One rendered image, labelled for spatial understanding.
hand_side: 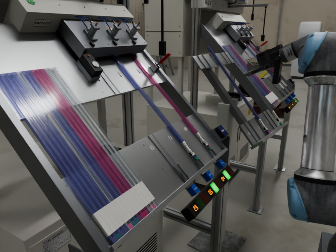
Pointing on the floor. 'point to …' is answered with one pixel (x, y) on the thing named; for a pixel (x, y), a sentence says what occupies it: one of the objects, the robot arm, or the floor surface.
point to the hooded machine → (317, 26)
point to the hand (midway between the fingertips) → (248, 75)
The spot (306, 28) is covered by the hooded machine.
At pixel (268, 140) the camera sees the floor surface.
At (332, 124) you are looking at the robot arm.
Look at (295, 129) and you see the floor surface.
